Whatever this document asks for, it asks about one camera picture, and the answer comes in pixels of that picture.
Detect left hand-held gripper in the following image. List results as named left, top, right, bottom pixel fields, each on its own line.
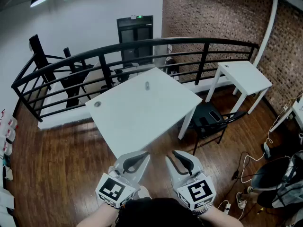
left=95, top=150, right=151, bottom=209

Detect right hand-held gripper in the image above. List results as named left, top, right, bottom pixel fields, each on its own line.
left=165, top=150, right=216, bottom=211

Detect person's left forearm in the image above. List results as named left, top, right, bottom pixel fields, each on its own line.
left=76, top=201, right=119, bottom=227

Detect person's right forearm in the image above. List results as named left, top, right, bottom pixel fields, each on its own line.
left=198, top=206, right=245, bottom=227

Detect large white table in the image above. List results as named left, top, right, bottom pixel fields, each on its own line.
left=85, top=67, right=203, bottom=159

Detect black chair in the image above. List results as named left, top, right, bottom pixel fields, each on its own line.
left=186, top=101, right=248, bottom=156

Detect person's black shirt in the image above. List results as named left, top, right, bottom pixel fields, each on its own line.
left=115, top=197, right=202, bottom=227

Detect black smartphone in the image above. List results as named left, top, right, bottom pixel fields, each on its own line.
left=209, top=110, right=222, bottom=122

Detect small white table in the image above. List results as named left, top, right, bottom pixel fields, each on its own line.
left=205, top=61, right=274, bottom=115

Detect black metal railing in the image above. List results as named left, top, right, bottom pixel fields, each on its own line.
left=11, top=37, right=259, bottom=123

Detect row of white jugs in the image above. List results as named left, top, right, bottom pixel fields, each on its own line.
left=0, top=108, right=19, bottom=156

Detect black double door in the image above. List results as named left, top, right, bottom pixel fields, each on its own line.
left=116, top=15, right=154, bottom=69

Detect white vertical pipe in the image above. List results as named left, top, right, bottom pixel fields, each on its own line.
left=252, top=0, right=280, bottom=67

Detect beaded bracelet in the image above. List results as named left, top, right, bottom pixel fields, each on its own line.
left=192, top=202, right=214, bottom=216

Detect black floor cable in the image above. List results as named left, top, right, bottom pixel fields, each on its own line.
left=222, top=151, right=252, bottom=196

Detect white power cable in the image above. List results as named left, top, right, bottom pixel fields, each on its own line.
left=240, top=105, right=289, bottom=184

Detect white desk with cables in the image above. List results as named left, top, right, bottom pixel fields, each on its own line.
left=269, top=96, right=303, bottom=133

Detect black stair post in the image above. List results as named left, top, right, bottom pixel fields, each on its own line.
left=28, top=34, right=52, bottom=90

